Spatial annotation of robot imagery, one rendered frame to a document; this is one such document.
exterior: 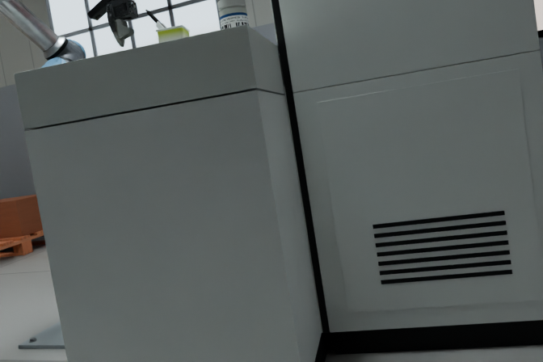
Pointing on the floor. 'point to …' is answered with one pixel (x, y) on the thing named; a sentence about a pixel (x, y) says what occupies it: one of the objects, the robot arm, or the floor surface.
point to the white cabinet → (178, 234)
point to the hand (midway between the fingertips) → (119, 44)
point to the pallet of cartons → (19, 225)
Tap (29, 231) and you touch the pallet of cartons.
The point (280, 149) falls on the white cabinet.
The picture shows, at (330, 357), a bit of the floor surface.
